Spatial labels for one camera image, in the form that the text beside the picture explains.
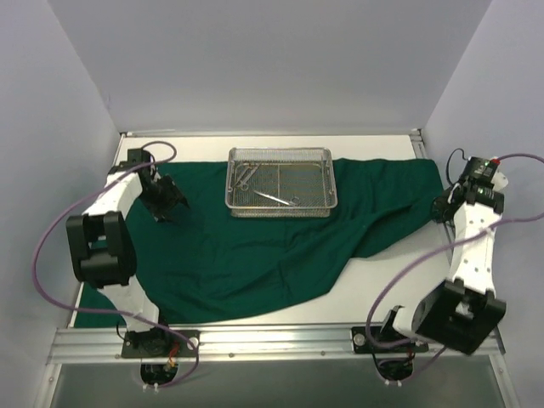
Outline green surgical drape cloth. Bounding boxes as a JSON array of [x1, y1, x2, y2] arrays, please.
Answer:
[[74, 157, 444, 327]]

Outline wire mesh instrument tray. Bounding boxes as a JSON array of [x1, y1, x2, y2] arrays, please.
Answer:
[[224, 147, 338, 218]]

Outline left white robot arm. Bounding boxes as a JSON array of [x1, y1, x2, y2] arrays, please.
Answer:
[[65, 146, 189, 356]]

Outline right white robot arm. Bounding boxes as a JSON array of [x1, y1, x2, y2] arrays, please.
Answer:
[[377, 174, 507, 355]]

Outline steel surgical scissors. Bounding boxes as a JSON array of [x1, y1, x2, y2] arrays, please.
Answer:
[[237, 163, 261, 191]]

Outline steel clamp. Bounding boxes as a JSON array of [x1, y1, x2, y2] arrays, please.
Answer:
[[228, 162, 251, 192]]

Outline steel forceps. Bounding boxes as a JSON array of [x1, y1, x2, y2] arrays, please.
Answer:
[[253, 190, 300, 207]]

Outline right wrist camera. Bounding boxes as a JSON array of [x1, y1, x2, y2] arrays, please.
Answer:
[[460, 156, 501, 186]]

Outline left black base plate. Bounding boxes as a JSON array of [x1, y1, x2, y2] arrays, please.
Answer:
[[121, 327, 200, 359]]

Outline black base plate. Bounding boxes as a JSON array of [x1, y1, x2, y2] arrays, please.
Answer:
[[350, 325, 429, 354], [121, 327, 200, 359]]

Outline aluminium front rail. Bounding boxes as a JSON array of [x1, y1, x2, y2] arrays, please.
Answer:
[[46, 316, 507, 366]]

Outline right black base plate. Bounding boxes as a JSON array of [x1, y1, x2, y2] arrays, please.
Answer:
[[350, 325, 429, 354]]

